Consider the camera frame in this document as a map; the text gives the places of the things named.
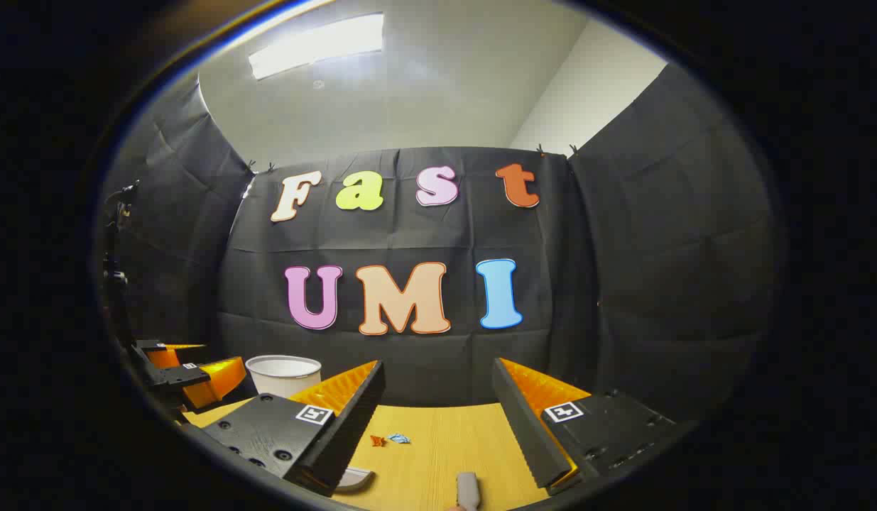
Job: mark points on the small grey broom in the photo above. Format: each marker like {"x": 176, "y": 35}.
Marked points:
{"x": 468, "y": 490}

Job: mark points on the grey plastic dustpan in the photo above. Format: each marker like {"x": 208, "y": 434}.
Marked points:
{"x": 356, "y": 480}

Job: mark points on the ceiling light panel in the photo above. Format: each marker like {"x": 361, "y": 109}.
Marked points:
{"x": 317, "y": 44}

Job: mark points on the orange paper scrap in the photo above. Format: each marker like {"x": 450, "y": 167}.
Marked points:
{"x": 378, "y": 441}

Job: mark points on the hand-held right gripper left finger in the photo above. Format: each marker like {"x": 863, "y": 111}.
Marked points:
{"x": 339, "y": 440}

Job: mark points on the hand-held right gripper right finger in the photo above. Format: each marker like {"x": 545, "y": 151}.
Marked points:
{"x": 530, "y": 433}

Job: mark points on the wooden desktop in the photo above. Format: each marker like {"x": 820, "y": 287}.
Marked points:
{"x": 445, "y": 454}

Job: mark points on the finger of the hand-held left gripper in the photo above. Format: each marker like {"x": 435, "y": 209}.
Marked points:
{"x": 214, "y": 380}
{"x": 170, "y": 355}

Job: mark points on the white ribbed garbage bin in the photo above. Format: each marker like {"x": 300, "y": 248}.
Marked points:
{"x": 282, "y": 376}

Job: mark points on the blue paper scrap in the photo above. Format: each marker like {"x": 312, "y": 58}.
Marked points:
{"x": 398, "y": 438}

